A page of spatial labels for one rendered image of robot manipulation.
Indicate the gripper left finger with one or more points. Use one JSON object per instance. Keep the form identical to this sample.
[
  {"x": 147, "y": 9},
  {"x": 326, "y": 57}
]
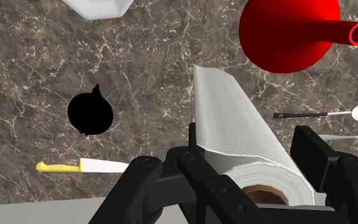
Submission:
[{"x": 178, "y": 183}]

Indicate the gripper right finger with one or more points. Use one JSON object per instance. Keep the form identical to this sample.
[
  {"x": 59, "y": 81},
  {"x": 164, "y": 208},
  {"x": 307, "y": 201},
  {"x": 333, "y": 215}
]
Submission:
[{"x": 336, "y": 167}]

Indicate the white paper towel roll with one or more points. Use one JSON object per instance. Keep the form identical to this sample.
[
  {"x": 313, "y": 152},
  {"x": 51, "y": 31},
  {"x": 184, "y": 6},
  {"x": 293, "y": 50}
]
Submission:
[{"x": 237, "y": 136}]

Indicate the black round fruit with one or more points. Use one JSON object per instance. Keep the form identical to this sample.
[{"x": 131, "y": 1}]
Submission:
[{"x": 90, "y": 112}]

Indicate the red round vase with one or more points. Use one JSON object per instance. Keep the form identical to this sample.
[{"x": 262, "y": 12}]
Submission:
[{"x": 287, "y": 34}]

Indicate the white angular dish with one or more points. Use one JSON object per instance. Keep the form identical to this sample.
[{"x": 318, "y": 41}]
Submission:
[{"x": 99, "y": 7}]

